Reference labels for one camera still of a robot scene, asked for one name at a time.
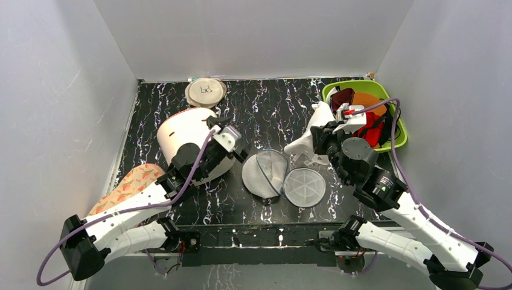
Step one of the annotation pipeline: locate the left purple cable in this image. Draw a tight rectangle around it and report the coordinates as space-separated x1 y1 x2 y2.
36 129 219 288

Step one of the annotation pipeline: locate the small beige round bra bag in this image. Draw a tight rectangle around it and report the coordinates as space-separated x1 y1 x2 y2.
185 78 227 109

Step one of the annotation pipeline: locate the dark red bra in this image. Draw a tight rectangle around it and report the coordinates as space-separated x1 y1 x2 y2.
330 88 355 114

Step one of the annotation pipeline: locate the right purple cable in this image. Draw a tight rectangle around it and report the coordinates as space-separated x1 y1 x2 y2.
348 97 512 290

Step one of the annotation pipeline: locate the pink floral flat laundry bag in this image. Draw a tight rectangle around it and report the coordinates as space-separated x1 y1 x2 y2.
88 163 165 216

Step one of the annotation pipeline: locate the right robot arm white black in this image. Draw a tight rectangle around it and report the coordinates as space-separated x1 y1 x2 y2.
307 121 492 289

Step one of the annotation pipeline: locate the red black bra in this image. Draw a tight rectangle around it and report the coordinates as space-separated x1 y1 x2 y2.
353 112 387 149

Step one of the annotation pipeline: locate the white bra from bag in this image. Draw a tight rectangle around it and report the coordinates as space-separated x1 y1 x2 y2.
284 101 335 166

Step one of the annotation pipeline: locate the purple cable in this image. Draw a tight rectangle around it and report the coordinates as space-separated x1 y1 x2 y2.
348 97 512 290
36 129 219 288

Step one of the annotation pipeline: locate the white mesh laundry bag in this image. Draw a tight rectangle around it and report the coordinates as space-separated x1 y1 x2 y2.
242 149 327 208

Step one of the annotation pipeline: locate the green plastic basin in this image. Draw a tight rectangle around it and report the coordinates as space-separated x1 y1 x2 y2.
322 80 408 154

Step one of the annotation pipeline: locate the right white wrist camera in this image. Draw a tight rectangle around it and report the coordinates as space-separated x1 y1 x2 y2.
333 103 366 134

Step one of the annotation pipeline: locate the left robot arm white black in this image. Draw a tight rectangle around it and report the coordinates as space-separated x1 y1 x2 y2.
55 117 250 281

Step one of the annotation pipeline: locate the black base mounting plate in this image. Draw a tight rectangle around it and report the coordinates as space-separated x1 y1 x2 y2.
143 224 380 268

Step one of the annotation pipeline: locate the large beige cylindrical laundry bag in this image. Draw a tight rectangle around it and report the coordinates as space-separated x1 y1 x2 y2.
157 108 217 165

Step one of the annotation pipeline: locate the orange black bra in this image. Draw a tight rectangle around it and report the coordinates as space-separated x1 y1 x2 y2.
352 92 393 149

